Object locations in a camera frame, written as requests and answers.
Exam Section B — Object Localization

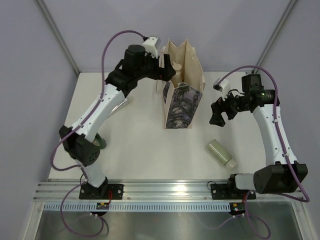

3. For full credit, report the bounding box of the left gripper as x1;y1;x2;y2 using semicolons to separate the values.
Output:
134;51;175;82

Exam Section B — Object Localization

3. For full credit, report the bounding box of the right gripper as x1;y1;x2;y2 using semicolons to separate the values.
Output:
209;87;250;128

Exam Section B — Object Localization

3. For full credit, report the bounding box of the cream canvas tote bag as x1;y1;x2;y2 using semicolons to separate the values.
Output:
156;39;206;130

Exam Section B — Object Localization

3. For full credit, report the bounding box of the olive green clear bottle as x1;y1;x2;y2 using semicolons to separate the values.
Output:
206;139;237;170

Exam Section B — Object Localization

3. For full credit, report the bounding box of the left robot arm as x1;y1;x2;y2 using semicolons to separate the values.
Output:
59;37;176;200

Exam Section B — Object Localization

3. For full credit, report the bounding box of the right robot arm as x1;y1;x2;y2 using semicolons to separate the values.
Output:
209;74;308;199

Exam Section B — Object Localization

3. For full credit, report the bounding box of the beige pump bottle in bag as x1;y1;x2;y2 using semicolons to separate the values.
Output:
171;62;182;87

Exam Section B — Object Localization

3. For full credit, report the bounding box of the silver squeeze tube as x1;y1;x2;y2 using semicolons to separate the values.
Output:
112;98;131;112

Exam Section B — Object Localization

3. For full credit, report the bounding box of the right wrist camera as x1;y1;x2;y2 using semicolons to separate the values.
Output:
213;78;231;100

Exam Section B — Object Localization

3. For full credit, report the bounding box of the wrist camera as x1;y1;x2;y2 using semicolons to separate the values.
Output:
213;78;231;100
142;36;160;59

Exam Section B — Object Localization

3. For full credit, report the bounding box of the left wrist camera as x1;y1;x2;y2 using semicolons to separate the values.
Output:
142;36;160;59

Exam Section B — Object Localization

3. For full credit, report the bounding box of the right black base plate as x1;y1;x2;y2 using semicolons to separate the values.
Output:
210;183;248;201

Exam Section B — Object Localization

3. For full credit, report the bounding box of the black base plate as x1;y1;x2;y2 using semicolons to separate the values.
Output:
210;183;248;201
78;183;124;200

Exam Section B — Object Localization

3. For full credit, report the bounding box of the white slotted cable duct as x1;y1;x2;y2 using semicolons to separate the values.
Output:
44;201;231;212

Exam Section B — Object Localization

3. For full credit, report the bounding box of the aluminium frame post right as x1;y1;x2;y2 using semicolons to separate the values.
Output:
256;0;299;67

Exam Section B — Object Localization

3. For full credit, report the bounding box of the aluminium frame post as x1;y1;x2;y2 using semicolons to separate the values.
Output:
34;0;81;77
256;0;299;67

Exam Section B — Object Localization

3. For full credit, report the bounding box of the aluminium frame post left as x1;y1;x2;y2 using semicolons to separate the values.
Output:
34;0;81;77

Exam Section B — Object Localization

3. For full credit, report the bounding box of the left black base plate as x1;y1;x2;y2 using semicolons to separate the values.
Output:
78;183;124;200

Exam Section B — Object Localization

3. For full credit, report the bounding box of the aluminium mounting rail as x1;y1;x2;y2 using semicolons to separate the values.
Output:
32;181;305;202

